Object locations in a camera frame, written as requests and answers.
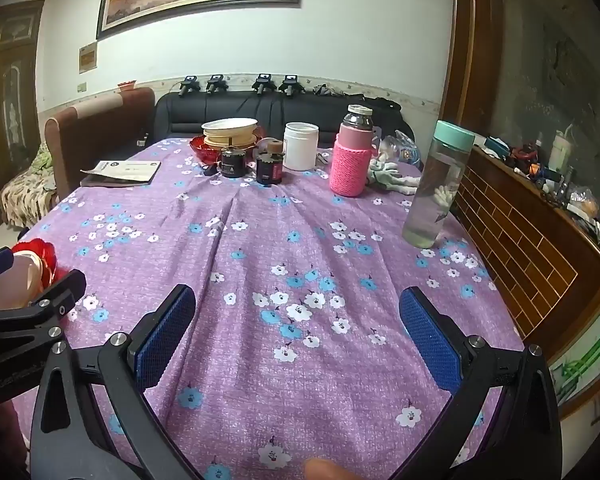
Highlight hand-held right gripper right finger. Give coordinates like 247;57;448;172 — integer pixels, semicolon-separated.
399;286;563;480

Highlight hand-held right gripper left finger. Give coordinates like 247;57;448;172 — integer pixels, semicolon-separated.
30;284;201;480

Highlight white disposable bowl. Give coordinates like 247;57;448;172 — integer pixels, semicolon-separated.
0;254;46;311

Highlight red glass plate gold rim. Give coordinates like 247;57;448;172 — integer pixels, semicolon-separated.
190;127;267;165
11;238;59;287

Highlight person's right hand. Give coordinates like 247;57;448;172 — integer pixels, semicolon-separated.
304;459;353;480

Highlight patterned beige blanket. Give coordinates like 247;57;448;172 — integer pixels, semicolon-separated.
0;160;61;228

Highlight green cloth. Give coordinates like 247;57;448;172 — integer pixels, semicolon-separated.
30;140;56;171

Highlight wooden sideboard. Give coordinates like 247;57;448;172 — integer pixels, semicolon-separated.
450;145;600;361

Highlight white and black booklet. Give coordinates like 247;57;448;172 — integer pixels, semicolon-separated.
80;160;161;188

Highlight clear bottle with mint lid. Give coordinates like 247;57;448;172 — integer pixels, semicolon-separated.
402;120;476;249

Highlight purple floral tablecloth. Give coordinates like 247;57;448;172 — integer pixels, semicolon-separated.
10;135;528;480

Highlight green printed white board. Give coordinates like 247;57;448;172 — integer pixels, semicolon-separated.
550;300;600;416

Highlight brown armchair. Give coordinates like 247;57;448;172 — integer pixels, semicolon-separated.
44;86;156;201

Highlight white work gloves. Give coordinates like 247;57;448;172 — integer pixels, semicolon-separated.
367;157;423;196

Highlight dark wooden cabinet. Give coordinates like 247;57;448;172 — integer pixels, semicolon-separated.
0;0;46;231

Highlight cartoon printed plastic bag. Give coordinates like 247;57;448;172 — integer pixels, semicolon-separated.
380;130;423;166

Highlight glass bottle with pink sleeve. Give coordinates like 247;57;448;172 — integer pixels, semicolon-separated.
329;104;374;197

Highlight assorted clutter pile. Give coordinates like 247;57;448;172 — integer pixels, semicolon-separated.
530;162;600;261

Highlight red toy car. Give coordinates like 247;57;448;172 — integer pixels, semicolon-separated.
510;144;541;163

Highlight black leather sofa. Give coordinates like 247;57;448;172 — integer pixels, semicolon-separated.
152;91;416;161

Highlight cream shallow plastic bowl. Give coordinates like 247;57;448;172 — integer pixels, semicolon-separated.
201;117;259;137

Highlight white thermos cup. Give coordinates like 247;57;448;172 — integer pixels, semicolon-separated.
550;130;573;173

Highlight white plastic jar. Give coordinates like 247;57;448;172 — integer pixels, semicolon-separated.
283;122;320;172

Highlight dark clothes pile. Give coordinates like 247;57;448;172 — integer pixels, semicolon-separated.
312;82;403;111

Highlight small wall plaque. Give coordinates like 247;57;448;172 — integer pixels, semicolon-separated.
78;42;98;75

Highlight wooden door frame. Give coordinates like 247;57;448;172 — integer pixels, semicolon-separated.
440;0;503;136

